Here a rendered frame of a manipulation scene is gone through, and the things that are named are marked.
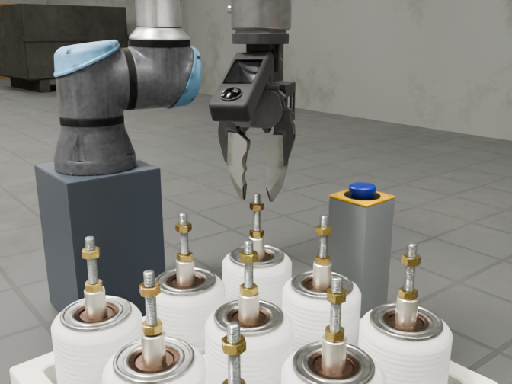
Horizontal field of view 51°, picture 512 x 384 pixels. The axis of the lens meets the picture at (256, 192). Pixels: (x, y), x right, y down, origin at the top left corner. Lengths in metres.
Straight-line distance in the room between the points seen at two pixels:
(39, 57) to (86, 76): 4.62
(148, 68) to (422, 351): 0.70
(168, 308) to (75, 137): 0.47
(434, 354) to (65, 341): 0.37
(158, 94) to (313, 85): 3.05
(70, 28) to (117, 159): 4.75
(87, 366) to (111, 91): 0.55
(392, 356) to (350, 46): 3.31
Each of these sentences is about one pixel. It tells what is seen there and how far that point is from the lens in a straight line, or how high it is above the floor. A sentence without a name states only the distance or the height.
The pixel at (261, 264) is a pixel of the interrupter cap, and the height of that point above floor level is 0.25.
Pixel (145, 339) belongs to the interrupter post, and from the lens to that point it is 0.52.
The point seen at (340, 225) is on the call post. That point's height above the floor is 0.27.
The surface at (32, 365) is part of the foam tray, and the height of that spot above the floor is 0.18.
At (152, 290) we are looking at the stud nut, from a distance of 0.49.
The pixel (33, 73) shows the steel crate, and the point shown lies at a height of 0.18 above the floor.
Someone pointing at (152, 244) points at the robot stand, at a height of 0.15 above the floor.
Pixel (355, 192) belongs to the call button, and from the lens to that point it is 0.80.
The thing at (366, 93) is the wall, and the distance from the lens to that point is 3.71.
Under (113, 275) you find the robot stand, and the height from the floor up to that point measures 0.11.
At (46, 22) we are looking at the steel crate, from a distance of 5.66.
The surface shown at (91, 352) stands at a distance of 0.60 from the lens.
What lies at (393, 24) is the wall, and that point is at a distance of 3.57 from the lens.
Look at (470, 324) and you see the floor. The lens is 1.16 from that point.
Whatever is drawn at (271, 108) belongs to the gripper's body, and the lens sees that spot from 0.67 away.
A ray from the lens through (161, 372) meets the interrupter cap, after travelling 0.52.
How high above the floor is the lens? 0.55
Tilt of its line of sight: 16 degrees down
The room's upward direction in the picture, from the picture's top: straight up
